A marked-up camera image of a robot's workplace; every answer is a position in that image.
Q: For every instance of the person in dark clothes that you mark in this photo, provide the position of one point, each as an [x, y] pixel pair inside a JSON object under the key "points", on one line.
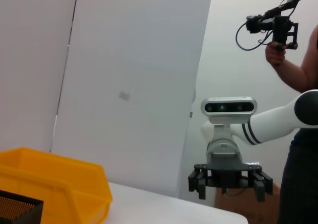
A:
{"points": [[298, 184]]}

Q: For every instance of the person's bare forearm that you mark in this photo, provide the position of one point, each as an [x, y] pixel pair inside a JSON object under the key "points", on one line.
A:
{"points": [[293, 75]]}

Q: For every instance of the black mesh pen holder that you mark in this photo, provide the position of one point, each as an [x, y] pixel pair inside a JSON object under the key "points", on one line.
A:
{"points": [[15, 206]]}

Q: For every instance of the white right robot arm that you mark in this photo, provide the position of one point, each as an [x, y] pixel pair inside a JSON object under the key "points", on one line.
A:
{"points": [[273, 124]]}

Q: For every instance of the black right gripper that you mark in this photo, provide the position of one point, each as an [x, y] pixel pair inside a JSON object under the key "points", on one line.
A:
{"points": [[224, 152]]}

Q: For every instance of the white backdrop board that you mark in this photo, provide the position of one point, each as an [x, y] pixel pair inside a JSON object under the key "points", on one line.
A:
{"points": [[136, 60]]}

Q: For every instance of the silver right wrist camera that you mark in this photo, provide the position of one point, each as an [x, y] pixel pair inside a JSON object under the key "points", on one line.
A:
{"points": [[228, 108]]}

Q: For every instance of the yellow plastic storage bin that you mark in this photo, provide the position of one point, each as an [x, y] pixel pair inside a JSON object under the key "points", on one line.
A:
{"points": [[62, 184]]}

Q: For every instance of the person's hand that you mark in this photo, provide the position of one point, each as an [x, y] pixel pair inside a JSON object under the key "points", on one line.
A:
{"points": [[274, 53]]}

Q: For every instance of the grey tape patch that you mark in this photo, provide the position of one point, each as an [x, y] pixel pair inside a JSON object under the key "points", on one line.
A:
{"points": [[124, 96]]}

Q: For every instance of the black handheld controller rig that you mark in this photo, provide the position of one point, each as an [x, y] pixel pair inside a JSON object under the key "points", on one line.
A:
{"points": [[280, 27]]}

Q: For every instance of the brown cardboard box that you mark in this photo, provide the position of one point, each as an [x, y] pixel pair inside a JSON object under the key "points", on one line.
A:
{"points": [[238, 204]]}

